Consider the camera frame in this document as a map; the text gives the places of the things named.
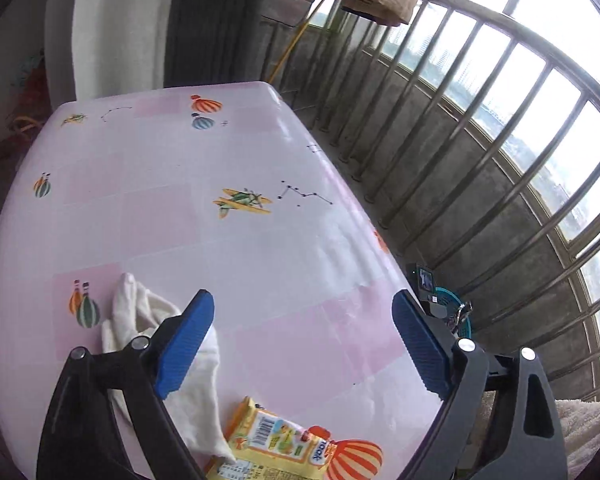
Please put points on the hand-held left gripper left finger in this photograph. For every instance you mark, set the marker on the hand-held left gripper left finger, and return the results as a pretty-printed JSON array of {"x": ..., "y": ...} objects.
[{"x": 185, "y": 350}]

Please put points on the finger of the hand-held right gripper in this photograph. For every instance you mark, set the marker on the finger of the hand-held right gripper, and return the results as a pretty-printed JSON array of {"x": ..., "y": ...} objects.
[{"x": 460, "y": 312}]

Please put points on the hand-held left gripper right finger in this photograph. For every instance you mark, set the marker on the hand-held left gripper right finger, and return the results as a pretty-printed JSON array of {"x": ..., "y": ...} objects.
[{"x": 422, "y": 350}]

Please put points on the blue plastic waste basket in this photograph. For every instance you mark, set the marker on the blue plastic waste basket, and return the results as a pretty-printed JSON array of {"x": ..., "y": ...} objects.
[{"x": 450, "y": 294}]

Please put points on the white tissue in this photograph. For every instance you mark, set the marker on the white tissue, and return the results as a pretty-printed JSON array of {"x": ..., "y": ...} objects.
[{"x": 130, "y": 305}]

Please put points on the yellow snack packet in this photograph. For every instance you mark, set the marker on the yellow snack packet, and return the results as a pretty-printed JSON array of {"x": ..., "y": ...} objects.
[{"x": 270, "y": 440}]

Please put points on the beige fleece blanket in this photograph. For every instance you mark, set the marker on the beige fleece blanket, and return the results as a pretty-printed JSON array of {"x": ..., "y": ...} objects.
[{"x": 585, "y": 425}]

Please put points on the metal balcony railing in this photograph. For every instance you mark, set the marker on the metal balcony railing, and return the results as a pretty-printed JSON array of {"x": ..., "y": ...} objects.
[{"x": 480, "y": 7}]

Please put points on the grey checked hanging cloth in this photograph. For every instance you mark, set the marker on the grey checked hanging cloth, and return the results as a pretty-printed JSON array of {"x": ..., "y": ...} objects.
[{"x": 290, "y": 7}]

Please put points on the red cloth bag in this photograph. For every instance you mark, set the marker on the red cloth bag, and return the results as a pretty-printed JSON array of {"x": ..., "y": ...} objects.
[{"x": 30, "y": 85}]

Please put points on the white curtain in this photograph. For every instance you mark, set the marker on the white curtain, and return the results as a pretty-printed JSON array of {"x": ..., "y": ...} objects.
[{"x": 115, "y": 25}]

